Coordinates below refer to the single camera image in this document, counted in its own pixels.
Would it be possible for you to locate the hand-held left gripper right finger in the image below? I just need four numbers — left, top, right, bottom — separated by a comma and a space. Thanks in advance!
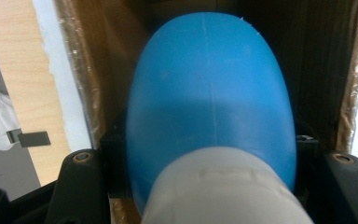
293, 133, 323, 200

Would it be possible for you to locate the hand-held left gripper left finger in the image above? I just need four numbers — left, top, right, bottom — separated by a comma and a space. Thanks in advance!
98, 124, 131, 200

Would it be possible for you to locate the blue-sided cardboard box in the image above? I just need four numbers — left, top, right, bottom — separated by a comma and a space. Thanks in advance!
53, 0, 358, 224

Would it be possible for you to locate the blue bottle with white cap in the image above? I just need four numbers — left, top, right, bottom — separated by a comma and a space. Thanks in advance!
125, 11, 315, 224

